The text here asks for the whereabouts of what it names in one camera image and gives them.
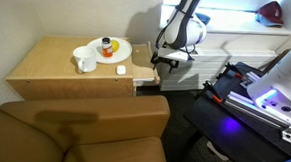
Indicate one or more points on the dark blue bowl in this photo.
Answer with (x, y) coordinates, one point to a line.
(204, 18)

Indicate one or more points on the white slatted heater unit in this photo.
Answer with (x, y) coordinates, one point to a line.
(213, 68)

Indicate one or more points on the wooden nightstand drawer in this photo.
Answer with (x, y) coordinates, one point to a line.
(141, 62)

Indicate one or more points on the aluminium profile rail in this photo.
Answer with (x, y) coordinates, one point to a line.
(250, 110)

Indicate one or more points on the orange pill bottle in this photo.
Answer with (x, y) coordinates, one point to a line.
(107, 50)

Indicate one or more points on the black robot table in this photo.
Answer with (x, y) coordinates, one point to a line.
(235, 142)

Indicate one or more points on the white round plate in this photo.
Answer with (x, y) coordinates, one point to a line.
(123, 53)

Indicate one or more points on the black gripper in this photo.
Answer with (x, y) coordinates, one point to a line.
(166, 61)

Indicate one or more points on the white ceramic mug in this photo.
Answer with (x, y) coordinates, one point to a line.
(86, 59)

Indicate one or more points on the black orange clamp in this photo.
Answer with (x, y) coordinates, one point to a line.
(213, 94)
(234, 73)

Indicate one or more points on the white flat floor object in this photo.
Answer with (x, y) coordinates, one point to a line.
(217, 151)

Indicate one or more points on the metal corner bracket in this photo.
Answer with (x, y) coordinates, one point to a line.
(289, 135)

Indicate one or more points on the white window sill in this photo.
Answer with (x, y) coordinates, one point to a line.
(235, 25)

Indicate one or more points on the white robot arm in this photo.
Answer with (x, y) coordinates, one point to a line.
(185, 29)

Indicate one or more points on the white earbud case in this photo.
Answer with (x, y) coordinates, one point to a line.
(121, 70)

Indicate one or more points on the tan leather armchair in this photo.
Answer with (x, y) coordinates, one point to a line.
(82, 137)

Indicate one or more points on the dark red baseball cap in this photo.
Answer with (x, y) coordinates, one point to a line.
(272, 11)

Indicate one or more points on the yellow lemon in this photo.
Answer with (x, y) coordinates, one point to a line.
(115, 46)

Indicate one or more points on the light wooden nightstand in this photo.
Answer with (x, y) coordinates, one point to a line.
(46, 62)

